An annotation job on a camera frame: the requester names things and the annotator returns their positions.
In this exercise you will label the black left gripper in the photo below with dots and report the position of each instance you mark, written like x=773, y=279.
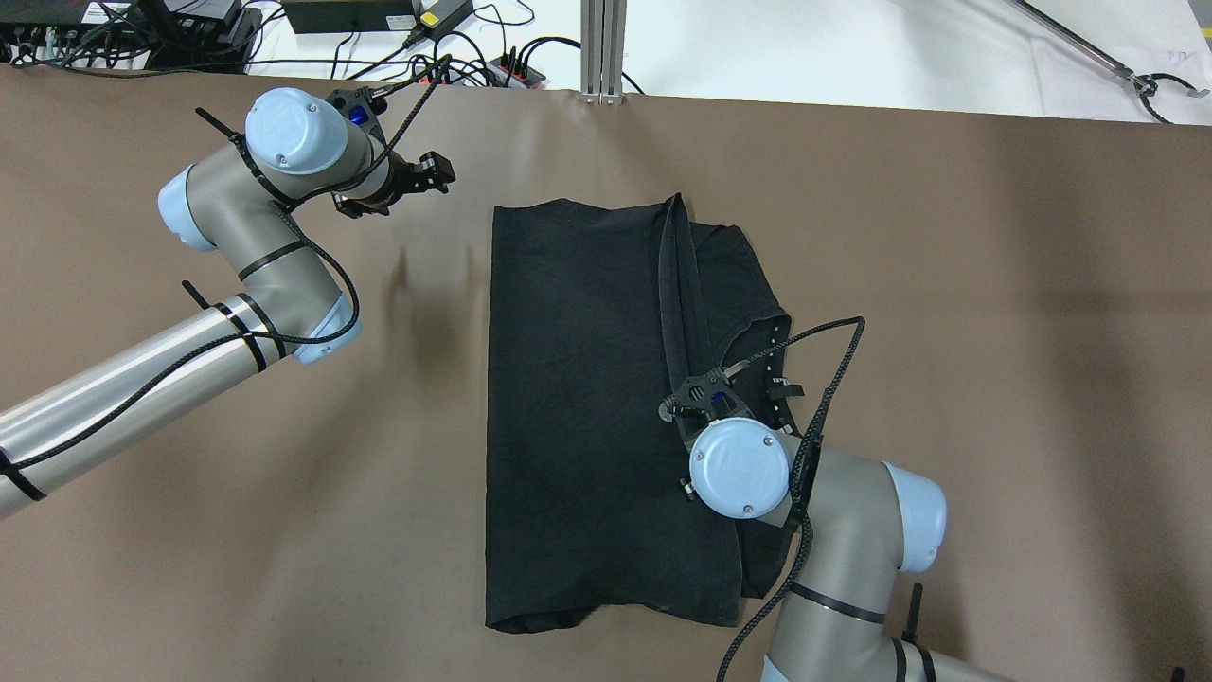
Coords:
x=396, y=181

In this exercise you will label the black graphic t-shirt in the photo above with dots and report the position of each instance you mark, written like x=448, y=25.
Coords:
x=596, y=316

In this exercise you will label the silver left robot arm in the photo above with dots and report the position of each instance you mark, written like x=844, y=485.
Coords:
x=290, y=298

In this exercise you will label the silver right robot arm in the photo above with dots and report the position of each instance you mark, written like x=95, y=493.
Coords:
x=1085, y=560

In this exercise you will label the black power strip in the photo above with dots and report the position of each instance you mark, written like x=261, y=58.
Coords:
x=508, y=72

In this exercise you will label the black power adapter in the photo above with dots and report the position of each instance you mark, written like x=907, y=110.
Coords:
x=445, y=14

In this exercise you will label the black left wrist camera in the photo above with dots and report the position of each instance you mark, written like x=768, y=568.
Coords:
x=362, y=107

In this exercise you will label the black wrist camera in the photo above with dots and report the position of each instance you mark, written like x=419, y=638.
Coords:
x=362, y=107
x=701, y=400

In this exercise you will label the aluminium cell frame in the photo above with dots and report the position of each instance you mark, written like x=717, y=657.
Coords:
x=602, y=39

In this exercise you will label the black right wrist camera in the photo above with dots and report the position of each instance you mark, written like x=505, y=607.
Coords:
x=701, y=400

